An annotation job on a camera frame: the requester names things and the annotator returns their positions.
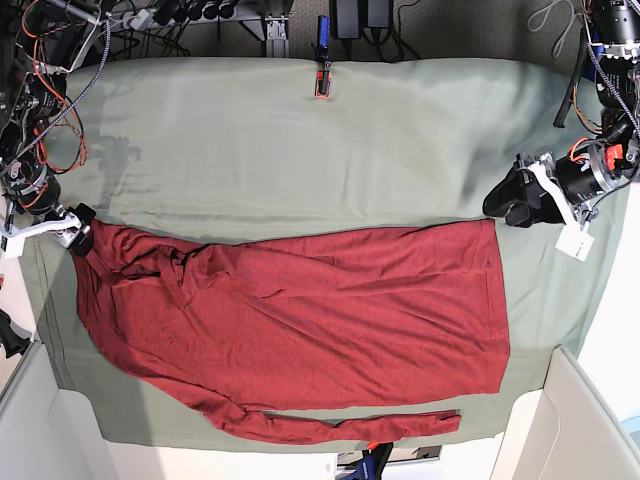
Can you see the blue black clamp bottom centre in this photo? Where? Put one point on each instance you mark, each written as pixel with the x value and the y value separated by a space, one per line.
pixel 372 464

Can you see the white bin left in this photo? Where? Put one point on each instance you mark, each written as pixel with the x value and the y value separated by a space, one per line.
pixel 48 432

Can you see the white bin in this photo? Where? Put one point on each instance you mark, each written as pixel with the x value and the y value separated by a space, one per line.
pixel 565 430
pixel 48 432

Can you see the black clamp far left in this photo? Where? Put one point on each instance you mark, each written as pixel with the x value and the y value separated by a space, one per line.
pixel 12 343

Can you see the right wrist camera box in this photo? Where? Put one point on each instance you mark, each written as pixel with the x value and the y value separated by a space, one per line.
pixel 12 246

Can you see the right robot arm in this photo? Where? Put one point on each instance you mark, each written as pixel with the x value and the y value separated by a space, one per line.
pixel 52 41

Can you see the red long-sleeve T-shirt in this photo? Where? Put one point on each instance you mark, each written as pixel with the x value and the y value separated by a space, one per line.
pixel 300 341

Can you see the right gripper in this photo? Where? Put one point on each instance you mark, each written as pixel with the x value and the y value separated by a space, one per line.
pixel 37 194

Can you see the blue black clamp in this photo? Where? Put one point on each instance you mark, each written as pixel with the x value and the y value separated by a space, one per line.
pixel 372 464
pixel 323 76

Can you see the blue black clamp top centre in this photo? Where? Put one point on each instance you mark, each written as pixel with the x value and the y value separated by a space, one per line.
pixel 323 76

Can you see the black power adapter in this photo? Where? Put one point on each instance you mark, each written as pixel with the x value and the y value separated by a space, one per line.
pixel 349 18

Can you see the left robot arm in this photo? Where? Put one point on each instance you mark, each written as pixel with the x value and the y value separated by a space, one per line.
pixel 603 93

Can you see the white bin right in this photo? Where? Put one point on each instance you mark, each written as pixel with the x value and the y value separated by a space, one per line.
pixel 565 430

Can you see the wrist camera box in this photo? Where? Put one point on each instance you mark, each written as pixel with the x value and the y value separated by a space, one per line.
pixel 574 243
pixel 12 246

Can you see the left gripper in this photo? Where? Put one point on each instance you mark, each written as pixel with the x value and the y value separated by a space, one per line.
pixel 538 187

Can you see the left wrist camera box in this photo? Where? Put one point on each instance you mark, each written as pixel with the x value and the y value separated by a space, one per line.
pixel 574 243

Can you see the grey metal table bracket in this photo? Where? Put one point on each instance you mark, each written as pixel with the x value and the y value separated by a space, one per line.
pixel 276 43

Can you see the green table cloth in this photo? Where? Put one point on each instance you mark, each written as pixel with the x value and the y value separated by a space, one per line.
pixel 231 150

